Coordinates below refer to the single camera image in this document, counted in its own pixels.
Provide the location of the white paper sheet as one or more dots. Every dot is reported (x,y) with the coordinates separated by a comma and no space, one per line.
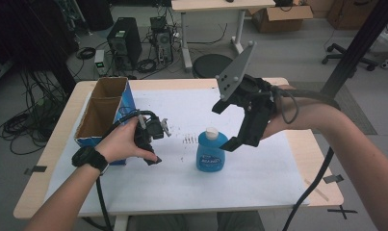
(188,189)

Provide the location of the black metal stand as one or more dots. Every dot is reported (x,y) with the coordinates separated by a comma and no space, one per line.
(358,45)

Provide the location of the black office chair base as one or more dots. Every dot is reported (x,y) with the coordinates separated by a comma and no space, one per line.
(345,57)

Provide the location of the white table leg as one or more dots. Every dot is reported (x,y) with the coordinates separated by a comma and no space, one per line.
(121,224)

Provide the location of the open computer case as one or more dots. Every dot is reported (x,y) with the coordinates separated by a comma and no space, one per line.
(162,41)

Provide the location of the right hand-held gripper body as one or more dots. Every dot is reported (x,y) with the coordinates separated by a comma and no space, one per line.
(257,102)

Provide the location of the person's left hand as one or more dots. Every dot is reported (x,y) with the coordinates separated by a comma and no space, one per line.
(119,142)

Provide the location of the black wrist watch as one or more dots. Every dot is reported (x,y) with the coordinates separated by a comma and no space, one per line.
(91,158)

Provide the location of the black computer tower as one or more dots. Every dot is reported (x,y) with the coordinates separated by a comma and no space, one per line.
(125,41)

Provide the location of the tan tape strip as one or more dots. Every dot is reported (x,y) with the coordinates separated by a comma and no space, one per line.
(316,190)

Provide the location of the black tape cross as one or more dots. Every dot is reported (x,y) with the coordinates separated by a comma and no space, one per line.
(341,211)

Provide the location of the dark curtain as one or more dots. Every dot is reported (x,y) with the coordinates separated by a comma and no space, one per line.
(28,35)

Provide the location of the black tape piece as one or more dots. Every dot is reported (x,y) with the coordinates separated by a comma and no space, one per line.
(36,169)

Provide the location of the person's right hand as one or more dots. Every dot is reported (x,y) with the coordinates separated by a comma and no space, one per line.
(284,112)

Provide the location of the light wooden desk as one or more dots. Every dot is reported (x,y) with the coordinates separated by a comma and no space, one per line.
(220,5)

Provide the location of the black round stool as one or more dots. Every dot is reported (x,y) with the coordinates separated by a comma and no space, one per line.
(211,65)

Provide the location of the open brown cardboard box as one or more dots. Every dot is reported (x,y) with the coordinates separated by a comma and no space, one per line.
(278,19)

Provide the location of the small silver device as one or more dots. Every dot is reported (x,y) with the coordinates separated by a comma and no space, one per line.
(99,62)

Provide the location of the blue bottle with white cap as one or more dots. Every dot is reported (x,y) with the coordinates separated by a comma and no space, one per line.
(211,154)

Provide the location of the closed brown cardboard box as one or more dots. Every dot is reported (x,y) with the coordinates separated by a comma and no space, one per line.
(352,14)

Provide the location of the grey tape piece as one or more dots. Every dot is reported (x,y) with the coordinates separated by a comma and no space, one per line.
(332,178)

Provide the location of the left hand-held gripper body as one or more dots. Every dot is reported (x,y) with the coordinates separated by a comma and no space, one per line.
(153,128)

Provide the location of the blue cardboard box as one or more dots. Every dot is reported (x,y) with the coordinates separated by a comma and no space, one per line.
(98,118)

